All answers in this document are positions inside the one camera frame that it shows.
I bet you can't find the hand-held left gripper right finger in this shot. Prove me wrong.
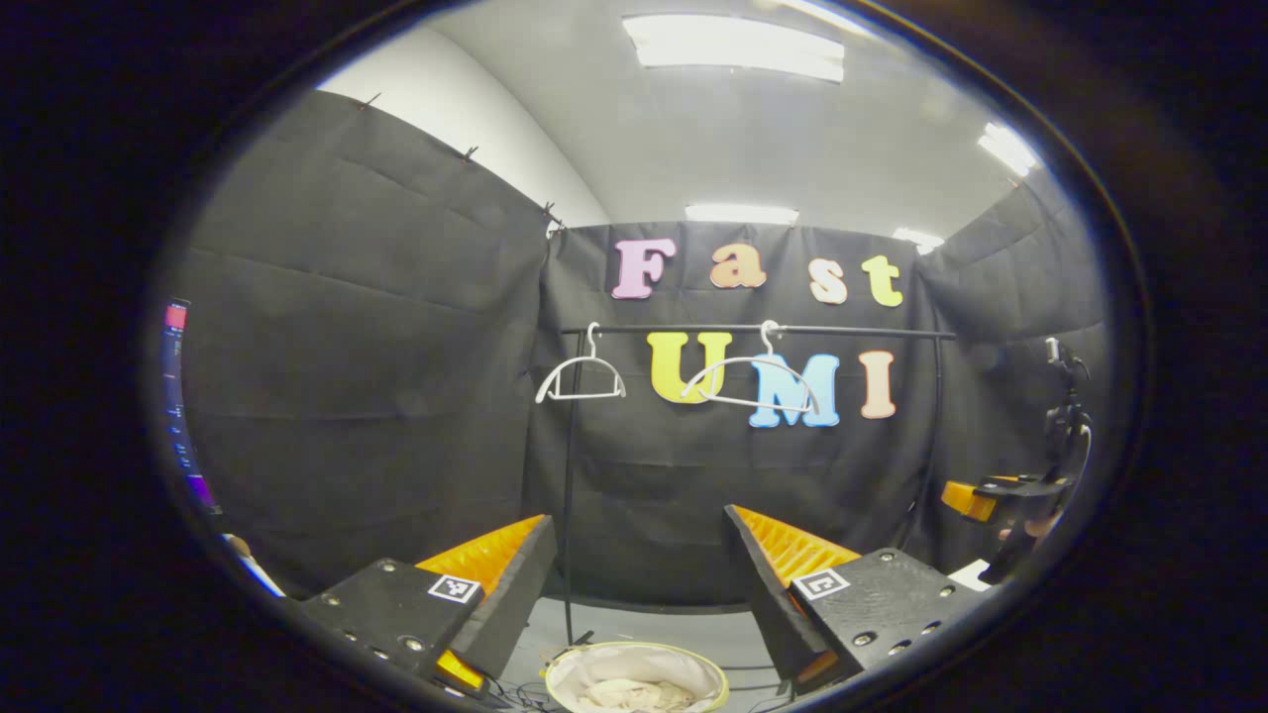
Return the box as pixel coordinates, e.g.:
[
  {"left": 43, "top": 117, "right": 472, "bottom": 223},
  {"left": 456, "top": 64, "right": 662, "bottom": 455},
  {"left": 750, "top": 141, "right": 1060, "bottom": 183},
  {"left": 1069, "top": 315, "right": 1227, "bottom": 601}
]
[{"left": 722, "top": 503, "right": 992, "bottom": 695}]

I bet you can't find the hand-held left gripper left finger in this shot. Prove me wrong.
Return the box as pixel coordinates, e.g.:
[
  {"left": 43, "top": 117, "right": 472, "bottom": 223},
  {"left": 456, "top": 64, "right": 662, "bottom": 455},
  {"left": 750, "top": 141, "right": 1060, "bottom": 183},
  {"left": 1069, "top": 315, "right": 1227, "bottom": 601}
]
[{"left": 296, "top": 514, "right": 560, "bottom": 695}]

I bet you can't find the white laundry hamper yellow rim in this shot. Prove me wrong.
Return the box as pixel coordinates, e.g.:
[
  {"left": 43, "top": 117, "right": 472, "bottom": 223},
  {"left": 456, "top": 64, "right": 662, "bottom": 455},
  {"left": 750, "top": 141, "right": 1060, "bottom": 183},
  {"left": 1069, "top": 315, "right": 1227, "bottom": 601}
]
[{"left": 542, "top": 640, "right": 732, "bottom": 713}]

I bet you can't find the cream button shirt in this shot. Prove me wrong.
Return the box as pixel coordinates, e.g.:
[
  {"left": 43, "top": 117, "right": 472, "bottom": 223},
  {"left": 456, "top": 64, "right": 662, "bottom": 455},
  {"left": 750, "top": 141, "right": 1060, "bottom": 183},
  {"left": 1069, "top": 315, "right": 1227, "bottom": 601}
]
[{"left": 576, "top": 675, "right": 698, "bottom": 713}]

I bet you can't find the white clothes hanger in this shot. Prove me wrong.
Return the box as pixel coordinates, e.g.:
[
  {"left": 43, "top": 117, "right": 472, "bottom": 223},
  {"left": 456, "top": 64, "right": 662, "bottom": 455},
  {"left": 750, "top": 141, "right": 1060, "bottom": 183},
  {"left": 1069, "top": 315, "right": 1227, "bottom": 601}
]
[
  {"left": 679, "top": 319, "right": 824, "bottom": 416},
  {"left": 534, "top": 321, "right": 628, "bottom": 405}
]

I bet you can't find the black backdrop cloth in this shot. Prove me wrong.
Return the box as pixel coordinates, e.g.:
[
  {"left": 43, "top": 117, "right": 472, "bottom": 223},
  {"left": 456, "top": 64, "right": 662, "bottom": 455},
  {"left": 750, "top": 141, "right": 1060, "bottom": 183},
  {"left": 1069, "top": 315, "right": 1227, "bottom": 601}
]
[{"left": 163, "top": 89, "right": 1116, "bottom": 607}]

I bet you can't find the ceiling light panel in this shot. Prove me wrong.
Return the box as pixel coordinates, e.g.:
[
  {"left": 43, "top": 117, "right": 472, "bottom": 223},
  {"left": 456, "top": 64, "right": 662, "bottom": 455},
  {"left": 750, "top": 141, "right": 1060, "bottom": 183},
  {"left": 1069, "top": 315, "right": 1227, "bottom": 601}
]
[
  {"left": 978, "top": 121, "right": 1040, "bottom": 178},
  {"left": 621, "top": 12, "right": 847, "bottom": 84}
]

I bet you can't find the black clothes rail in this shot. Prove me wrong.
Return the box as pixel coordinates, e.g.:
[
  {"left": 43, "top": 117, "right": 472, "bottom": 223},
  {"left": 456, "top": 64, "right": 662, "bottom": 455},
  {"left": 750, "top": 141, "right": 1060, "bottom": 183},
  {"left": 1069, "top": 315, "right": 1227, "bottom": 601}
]
[{"left": 558, "top": 321, "right": 960, "bottom": 650}]

